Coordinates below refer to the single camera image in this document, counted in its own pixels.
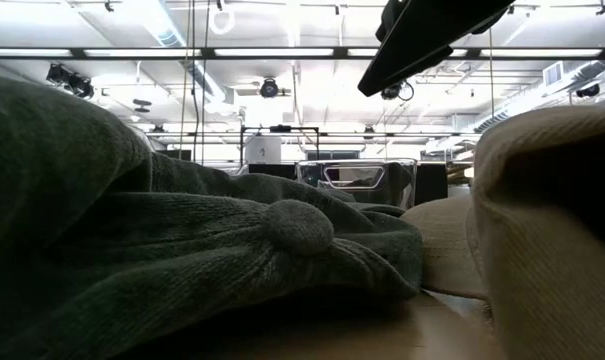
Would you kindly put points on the black overhead camera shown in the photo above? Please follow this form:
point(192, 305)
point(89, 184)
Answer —
point(72, 82)

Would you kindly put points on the black monitor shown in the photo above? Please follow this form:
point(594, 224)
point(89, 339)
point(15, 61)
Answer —
point(431, 182)

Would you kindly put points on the black overhead frame beam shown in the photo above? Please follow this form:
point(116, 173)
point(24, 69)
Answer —
point(282, 52)

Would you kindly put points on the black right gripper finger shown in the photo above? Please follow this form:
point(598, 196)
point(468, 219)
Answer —
point(385, 22)
point(422, 40)

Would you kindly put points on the beige fabric cap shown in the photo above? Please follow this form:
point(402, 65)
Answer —
point(557, 300)
point(442, 240)

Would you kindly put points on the white box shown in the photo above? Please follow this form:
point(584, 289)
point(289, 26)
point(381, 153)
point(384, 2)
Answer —
point(263, 150)

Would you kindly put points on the clear plastic bin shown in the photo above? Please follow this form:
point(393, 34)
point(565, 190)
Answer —
point(403, 180)

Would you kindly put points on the green fabric cap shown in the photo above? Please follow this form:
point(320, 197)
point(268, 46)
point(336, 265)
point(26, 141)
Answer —
point(182, 250)

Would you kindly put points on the round black ceiling camera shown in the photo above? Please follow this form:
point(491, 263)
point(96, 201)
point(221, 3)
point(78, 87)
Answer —
point(269, 88)

